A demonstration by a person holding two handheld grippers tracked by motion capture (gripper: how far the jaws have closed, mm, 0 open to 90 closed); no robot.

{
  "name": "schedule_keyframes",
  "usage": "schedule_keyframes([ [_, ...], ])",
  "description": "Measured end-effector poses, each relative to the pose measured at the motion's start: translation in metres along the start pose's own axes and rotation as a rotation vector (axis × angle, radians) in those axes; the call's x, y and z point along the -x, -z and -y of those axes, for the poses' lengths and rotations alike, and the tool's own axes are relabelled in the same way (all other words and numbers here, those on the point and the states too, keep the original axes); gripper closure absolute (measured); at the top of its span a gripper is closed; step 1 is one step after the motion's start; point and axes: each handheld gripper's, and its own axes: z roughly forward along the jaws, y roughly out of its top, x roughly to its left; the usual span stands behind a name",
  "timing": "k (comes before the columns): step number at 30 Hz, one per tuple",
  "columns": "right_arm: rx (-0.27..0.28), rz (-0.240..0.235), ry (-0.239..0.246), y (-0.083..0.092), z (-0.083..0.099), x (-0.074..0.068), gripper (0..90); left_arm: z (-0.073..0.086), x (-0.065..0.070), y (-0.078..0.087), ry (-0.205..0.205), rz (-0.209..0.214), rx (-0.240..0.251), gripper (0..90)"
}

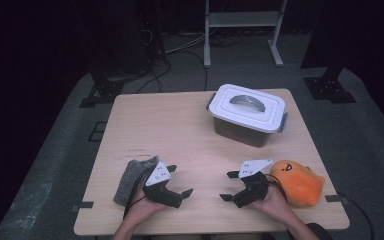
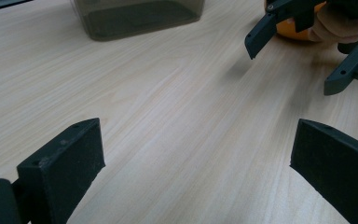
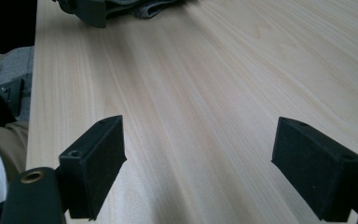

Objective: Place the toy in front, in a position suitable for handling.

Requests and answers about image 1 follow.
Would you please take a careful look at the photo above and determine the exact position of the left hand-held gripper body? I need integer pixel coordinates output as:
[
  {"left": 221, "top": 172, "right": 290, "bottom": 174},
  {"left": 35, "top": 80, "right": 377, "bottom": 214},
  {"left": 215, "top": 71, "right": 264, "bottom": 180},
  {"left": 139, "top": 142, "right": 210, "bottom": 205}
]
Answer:
[{"left": 142, "top": 161, "right": 184, "bottom": 209}]

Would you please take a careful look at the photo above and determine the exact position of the person's left hand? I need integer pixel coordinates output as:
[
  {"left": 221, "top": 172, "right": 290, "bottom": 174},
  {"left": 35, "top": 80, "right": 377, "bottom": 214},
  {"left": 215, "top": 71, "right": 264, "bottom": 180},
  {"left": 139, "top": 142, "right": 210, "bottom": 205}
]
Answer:
[{"left": 124, "top": 189, "right": 167, "bottom": 225}]

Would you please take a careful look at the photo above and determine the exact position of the clear brown storage box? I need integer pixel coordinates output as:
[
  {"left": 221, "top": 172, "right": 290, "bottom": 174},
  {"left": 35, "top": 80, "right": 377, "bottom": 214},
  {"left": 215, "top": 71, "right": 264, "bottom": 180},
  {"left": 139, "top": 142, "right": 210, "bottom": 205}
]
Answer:
[{"left": 205, "top": 92, "right": 289, "bottom": 149}]

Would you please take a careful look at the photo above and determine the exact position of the person's right hand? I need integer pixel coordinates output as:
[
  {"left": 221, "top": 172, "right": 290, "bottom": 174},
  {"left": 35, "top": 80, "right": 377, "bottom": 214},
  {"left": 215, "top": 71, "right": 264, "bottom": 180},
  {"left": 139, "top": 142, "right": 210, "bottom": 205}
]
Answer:
[{"left": 249, "top": 185, "right": 294, "bottom": 224}]

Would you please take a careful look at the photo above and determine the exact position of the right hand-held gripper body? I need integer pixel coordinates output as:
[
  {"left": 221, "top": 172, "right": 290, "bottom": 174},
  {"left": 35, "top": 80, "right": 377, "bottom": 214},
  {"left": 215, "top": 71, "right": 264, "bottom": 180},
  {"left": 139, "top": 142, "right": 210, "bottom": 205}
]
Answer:
[{"left": 232, "top": 159, "right": 274, "bottom": 209}]

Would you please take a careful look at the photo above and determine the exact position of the white box lid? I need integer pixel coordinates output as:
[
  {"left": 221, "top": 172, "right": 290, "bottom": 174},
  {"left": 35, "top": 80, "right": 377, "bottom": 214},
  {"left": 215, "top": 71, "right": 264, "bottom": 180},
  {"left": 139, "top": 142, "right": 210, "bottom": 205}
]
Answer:
[{"left": 208, "top": 83, "right": 287, "bottom": 134}]

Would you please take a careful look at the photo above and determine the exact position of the left hand-held gripper cable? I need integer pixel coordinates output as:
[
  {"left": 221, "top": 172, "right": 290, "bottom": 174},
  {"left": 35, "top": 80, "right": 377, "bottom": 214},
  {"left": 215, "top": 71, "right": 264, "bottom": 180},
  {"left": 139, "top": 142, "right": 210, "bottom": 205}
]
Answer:
[{"left": 122, "top": 165, "right": 156, "bottom": 219}]

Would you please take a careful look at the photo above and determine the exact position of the black tape strip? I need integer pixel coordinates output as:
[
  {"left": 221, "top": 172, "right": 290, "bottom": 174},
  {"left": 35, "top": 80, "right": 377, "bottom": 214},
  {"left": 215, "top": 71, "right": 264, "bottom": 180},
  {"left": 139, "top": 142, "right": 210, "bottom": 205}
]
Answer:
[
  {"left": 324, "top": 194, "right": 350, "bottom": 204},
  {"left": 71, "top": 201, "right": 95, "bottom": 213}
]

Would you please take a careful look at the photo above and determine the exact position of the orange plush toy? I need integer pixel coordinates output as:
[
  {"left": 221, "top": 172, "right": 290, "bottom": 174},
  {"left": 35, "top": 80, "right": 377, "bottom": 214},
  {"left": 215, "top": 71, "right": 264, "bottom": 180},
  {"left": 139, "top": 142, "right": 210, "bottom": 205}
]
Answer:
[{"left": 269, "top": 159, "right": 326, "bottom": 208}]

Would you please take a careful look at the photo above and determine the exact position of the white metal stand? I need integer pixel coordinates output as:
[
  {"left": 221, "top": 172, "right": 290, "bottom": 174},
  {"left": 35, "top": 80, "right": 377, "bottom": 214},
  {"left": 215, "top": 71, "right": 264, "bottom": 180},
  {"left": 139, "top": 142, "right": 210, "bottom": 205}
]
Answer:
[{"left": 203, "top": 0, "right": 288, "bottom": 69}]

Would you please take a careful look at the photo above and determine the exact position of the black floor cable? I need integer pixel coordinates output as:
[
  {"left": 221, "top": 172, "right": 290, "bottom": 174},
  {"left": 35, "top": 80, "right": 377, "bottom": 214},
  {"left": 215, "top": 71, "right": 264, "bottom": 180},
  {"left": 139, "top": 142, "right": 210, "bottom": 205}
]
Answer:
[
  {"left": 135, "top": 59, "right": 173, "bottom": 94},
  {"left": 164, "top": 49, "right": 209, "bottom": 92}
]

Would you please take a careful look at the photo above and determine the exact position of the black stand with base plate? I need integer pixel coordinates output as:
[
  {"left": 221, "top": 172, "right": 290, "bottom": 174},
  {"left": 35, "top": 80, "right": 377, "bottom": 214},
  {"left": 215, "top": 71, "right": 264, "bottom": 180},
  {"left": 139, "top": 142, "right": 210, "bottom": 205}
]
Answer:
[
  {"left": 78, "top": 59, "right": 138, "bottom": 109},
  {"left": 300, "top": 0, "right": 358, "bottom": 104}
]

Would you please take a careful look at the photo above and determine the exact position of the light grey floor cable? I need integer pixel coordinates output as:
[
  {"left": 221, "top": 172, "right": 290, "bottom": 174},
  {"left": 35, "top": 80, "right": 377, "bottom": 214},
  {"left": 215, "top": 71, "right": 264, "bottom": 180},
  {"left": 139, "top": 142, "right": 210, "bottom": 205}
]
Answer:
[{"left": 164, "top": 33, "right": 208, "bottom": 55}]

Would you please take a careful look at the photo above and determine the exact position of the dark equipment stand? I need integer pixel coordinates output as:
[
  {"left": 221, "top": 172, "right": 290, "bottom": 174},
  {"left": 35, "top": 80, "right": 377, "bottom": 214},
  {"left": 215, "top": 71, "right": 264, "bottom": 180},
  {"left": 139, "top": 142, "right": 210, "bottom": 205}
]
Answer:
[{"left": 136, "top": 0, "right": 169, "bottom": 66}]

